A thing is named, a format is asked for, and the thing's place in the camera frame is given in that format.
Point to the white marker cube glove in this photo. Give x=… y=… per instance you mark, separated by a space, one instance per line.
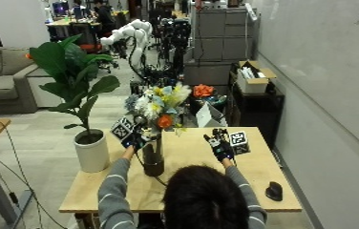
x=122 y=128
x=238 y=142

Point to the white paper bag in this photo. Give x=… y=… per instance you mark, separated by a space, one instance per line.
x=208 y=117

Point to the grey filing cabinets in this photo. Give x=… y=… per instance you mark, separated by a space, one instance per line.
x=221 y=35

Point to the white wall board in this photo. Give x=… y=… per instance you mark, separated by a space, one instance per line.
x=326 y=63

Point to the person's right hand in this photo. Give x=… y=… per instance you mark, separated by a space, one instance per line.
x=220 y=148

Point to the dark glass vase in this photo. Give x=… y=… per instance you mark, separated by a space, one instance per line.
x=152 y=159

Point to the white marker cube left glove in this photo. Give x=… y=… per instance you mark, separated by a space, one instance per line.
x=122 y=128

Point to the orange flower bunch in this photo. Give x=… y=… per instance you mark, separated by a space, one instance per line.
x=202 y=90

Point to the mixed flower bouquet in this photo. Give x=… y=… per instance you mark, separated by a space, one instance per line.
x=158 y=105

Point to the black cabinet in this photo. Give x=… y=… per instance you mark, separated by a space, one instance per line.
x=254 y=109

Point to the green large-leaf plant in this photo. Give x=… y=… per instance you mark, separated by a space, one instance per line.
x=72 y=74

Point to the white marker cube right glove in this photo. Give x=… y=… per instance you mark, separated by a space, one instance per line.
x=238 y=142

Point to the person's left hand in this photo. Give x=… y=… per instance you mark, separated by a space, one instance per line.
x=136 y=140

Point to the grey sofa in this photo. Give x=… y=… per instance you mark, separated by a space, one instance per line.
x=5 y=79

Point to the the person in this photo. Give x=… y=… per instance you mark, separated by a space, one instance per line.
x=206 y=198

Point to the black robot equipment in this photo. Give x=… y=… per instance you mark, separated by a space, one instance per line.
x=174 y=41

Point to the open cardboard box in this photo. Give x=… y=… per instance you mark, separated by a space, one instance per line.
x=253 y=79

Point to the white plant pot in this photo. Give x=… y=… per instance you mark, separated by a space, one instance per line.
x=90 y=153

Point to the black computer mouse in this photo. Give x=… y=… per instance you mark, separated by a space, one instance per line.
x=273 y=191

